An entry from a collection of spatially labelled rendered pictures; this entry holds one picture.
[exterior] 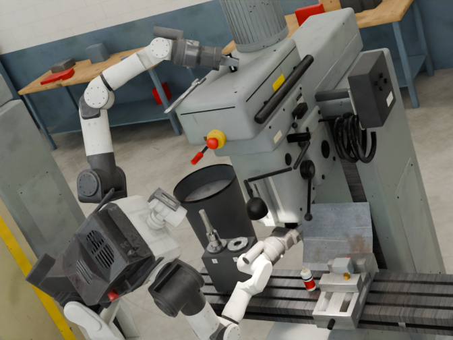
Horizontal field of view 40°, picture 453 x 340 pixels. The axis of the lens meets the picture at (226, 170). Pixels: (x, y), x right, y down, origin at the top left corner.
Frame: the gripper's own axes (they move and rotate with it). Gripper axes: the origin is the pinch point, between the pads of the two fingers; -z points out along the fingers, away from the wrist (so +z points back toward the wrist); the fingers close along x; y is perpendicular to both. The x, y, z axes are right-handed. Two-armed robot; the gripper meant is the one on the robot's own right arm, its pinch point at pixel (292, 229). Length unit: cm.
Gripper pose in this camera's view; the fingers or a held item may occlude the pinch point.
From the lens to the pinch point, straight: 241.1
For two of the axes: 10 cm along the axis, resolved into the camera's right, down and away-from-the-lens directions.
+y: 3.4, 8.4, 4.2
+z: -6.4, 5.3, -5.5
